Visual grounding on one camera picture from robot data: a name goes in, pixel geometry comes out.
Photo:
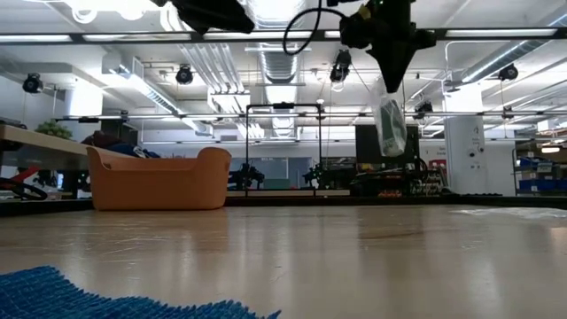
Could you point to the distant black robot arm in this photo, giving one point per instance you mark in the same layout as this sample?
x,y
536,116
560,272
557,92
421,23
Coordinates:
x,y
248,175
319,175

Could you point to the clear plastic zip bag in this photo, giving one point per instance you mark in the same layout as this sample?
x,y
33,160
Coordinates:
x,y
376,111
509,212

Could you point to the shelf with blue bins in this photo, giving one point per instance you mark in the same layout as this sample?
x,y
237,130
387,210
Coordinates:
x,y
540,184

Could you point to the black monitor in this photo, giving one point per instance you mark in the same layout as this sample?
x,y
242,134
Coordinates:
x,y
365,144

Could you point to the black crossbar with lights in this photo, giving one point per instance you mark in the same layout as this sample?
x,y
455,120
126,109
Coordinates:
x,y
487,33

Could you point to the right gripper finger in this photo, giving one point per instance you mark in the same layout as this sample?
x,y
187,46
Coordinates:
x,y
402,64
384,64

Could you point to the white pillar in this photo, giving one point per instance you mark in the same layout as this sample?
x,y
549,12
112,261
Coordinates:
x,y
463,155

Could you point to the teal laptop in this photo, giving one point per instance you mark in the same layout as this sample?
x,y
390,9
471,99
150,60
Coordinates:
x,y
278,184

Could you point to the black hanging camera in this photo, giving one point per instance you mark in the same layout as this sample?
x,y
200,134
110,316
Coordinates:
x,y
184,76
341,66
33,84
508,73
423,109

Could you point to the wooden side table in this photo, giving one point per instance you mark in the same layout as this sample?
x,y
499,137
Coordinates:
x,y
40,150

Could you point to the red object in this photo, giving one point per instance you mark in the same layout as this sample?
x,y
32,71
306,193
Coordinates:
x,y
20,173

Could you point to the cluttered workbench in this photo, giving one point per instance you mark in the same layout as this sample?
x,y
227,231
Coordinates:
x,y
390,184

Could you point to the green potted plant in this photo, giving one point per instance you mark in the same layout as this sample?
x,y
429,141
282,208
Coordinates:
x,y
53,129

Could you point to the orange plastic bin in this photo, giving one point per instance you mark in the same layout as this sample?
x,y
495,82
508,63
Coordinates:
x,y
159,186

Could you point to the dark cloth pile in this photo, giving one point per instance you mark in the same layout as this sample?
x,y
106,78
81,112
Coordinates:
x,y
106,141

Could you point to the blue elastic bandage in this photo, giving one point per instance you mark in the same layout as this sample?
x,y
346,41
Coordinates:
x,y
44,297

